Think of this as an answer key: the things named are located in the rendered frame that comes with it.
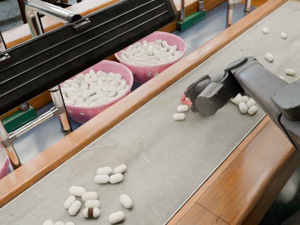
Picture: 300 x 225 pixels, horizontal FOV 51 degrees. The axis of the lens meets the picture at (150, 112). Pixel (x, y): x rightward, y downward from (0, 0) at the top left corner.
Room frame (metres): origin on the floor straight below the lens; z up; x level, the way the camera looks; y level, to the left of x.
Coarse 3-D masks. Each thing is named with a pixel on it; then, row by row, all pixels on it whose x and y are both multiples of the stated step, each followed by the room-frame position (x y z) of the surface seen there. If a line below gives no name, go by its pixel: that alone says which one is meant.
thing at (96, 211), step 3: (84, 210) 0.38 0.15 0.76; (93, 210) 0.38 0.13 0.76; (96, 210) 0.38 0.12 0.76; (99, 210) 0.38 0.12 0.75; (84, 213) 0.37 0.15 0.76; (93, 213) 0.37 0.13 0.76; (96, 213) 0.37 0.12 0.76; (99, 213) 0.37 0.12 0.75; (84, 216) 0.37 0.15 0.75; (93, 216) 0.37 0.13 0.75; (96, 216) 0.37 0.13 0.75
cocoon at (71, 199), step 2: (70, 196) 0.42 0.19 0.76; (72, 196) 0.42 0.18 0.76; (74, 196) 0.42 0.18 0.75; (68, 198) 0.41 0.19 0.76; (70, 198) 0.41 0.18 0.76; (72, 198) 0.41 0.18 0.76; (74, 198) 0.41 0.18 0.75; (66, 200) 0.41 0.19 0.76; (68, 200) 0.41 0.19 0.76; (70, 200) 0.41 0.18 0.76; (72, 200) 0.41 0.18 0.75; (74, 200) 0.41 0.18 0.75; (66, 202) 0.40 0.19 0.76; (68, 202) 0.40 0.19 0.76; (70, 202) 0.40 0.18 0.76; (72, 202) 0.41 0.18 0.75; (64, 204) 0.40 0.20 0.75; (66, 204) 0.40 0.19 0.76; (68, 204) 0.40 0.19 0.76; (70, 204) 0.40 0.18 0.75; (64, 206) 0.40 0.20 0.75; (66, 206) 0.40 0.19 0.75; (68, 206) 0.40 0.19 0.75; (70, 206) 0.40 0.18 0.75; (66, 208) 0.39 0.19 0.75; (68, 208) 0.39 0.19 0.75
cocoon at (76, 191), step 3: (72, 189) 0.43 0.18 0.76; (75, 189) 0.43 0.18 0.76; (78, 189) 0.43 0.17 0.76; (81, 189) 0.43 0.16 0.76; (84, 189) 0.44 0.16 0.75; (69, 192) 0.43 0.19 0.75; (72, 192) 0.43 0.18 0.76; (75, 192) 0.43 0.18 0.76; (78, 192) 0.43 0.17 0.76; (81, 192) 0.43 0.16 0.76; (84, 192) 0.43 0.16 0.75; (72, 195) 0.43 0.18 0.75; (75, 195) 0.43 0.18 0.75; (78, 195) 0.42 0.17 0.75; (81, 195) 0.42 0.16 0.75
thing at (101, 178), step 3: (96, 177) 0.46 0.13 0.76; (99, 177) 0.46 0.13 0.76; (102, 177) 0.46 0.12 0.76; (105, 177) 0.46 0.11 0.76; (108, 177) 0.47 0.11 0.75; (96, 180) 0.46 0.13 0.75; (99, 180) 0.46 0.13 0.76; (102, 180) 0.46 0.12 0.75; (105, 180) 0.46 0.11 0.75; (108, 180) 0.46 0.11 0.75
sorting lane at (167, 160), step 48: (288, 0) 1.47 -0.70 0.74; (240, 48) 1.04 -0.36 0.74; (288, 48) 1.02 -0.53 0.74; (96, 144) 0.59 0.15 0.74; (144, 144) 0.58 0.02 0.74; (192, 144) 0.57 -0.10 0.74; (48, 192) 0.45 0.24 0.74; (96, 192) 0.44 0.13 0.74; (144, 192) 0.43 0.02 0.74; (192, 192) 0.42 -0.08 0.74
